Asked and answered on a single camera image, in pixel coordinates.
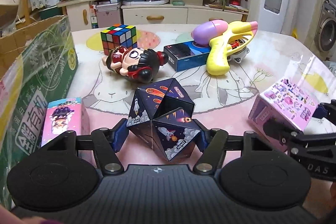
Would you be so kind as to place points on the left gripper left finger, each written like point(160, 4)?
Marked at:
point(106, 143)

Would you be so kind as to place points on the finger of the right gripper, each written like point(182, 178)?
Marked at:
point(280, 131)
point(325, 110)

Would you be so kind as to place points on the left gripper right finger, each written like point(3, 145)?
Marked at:
point(212, 145)

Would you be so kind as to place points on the pink sticker box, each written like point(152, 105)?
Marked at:
point(285, 102)

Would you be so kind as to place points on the pink blue small box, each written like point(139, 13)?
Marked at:
point(63, 115)

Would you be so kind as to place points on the washing machine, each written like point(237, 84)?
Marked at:
point(320, 38)

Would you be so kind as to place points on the cartoon doll figure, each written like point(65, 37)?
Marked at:
point(136, 64)

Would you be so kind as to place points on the open cardboard box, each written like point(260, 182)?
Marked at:
point(38, 64)

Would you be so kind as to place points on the rubiks cube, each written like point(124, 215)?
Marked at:
point(118, 35)

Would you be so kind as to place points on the blue black medicine box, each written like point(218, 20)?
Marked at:
point(186, 55)

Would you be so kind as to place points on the yellow pink water gun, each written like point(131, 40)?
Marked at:
point(225, 40)

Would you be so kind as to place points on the pink storage box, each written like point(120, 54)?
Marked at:
point(108, 15)

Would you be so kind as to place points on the cream tv cabinet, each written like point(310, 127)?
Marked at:
point(174, 11)

